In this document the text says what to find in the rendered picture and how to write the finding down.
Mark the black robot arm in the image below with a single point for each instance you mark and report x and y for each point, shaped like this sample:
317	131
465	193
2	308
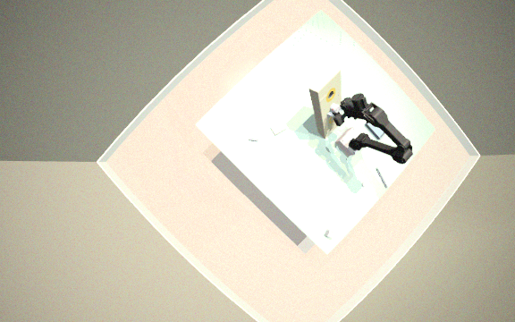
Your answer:
378	118

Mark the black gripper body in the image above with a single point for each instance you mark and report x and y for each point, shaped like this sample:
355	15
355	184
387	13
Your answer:
339	118

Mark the white cylinder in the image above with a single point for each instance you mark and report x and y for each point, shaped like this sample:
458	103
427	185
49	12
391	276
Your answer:
335	108

